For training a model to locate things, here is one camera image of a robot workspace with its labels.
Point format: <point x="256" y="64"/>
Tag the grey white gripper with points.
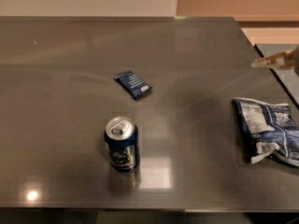
<point x="275" y="61"/>

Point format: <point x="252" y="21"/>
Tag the blue white chip bag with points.
<point x="268" y="130"/>

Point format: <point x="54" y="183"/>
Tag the blue pepsi can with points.
<point x="121" y="136"/>

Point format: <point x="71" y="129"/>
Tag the small dark blue snack bar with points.
<point x="131" y="82"/>

